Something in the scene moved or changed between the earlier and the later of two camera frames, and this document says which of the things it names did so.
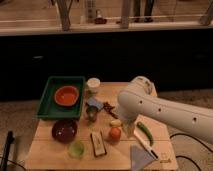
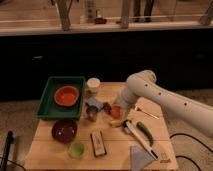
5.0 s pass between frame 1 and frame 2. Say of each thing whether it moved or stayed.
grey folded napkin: stayed
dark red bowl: stayed
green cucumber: stayed
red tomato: moved
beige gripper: moved
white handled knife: stayed
